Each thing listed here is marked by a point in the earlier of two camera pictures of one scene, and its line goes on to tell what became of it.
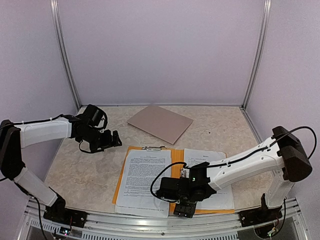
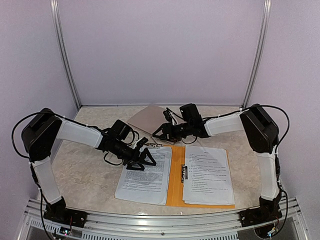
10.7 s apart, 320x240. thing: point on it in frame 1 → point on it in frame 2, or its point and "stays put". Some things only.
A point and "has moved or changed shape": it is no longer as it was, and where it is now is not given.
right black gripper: (187, 211) → (165, 126)
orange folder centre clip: (183, 172) stays put
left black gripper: (108, 142) → (134, 159)
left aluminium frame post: (57, 23) stays put
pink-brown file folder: (165, 124) stays put
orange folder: (176, 173) → (175, 188)
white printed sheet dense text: (135, 197) has moved or changed shape
